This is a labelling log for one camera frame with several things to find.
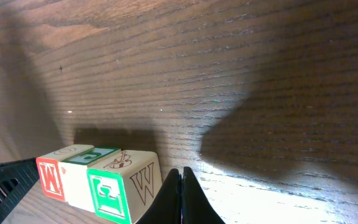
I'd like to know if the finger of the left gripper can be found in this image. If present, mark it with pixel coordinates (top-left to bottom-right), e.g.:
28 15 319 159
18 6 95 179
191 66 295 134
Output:
0 158 39 223

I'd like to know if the cream picture block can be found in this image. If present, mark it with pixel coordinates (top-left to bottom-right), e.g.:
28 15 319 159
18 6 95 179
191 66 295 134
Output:
58 144 121 212

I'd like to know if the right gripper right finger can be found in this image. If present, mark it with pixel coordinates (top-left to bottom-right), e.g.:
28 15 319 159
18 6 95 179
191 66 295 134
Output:
181 167 224 224

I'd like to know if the green picture block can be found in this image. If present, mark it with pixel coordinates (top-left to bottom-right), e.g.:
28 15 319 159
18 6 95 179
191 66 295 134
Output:
87 150 162 224

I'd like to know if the red M letter block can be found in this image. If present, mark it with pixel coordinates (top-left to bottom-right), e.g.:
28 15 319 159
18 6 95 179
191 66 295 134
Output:
36 144 93 202

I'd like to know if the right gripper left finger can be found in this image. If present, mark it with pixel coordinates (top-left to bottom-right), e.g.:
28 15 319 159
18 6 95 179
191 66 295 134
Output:
136 169 181 224

